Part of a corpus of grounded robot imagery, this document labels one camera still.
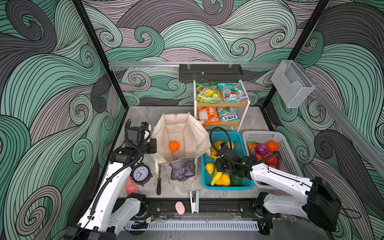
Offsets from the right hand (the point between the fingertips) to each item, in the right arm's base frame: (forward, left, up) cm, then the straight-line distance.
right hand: (217, 164), depth 83 cm
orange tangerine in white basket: (+12, -35, 0) cm, 37 cm away
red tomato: (+2, -32, -1) cm, 32 cm away
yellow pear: (-9, -3, -1) cm, 9 cm away
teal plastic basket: (+17, -14, +1) cm, 22 cm away
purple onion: (+10, -28, 0) cm, 30 cm away
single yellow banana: (-8, +1, +2) cm, 8 cm away
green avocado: (-8, -9, -1) cm, 13 cm away
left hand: (+6, +34, +15) cm, 37 cm away
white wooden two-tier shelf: (+22, -13, +26) cm, 36 cm away
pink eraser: (-21, +20, -3) cm, 29 cm away
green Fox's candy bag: (+28, -8, +11) cm, 31 cm away
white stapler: (-17, +13, -3) cm, 22 cm away
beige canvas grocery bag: (+13, +13, +7) cm, 20 cm away
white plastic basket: (+2, -40, -1) cm, 41 cm away
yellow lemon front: (-1, +4, -2) cm, 5 cm away
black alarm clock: (-5, +44, -4) cm, 44 cm away
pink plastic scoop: (-12, +47, -5) cm, 49 cm away
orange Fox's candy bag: (+27, +4, +11) cm, 30 cm away
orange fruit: (+11, +25, 0) cm, 27 cm away
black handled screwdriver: (-9, +33, -5) cm, 34 cm away
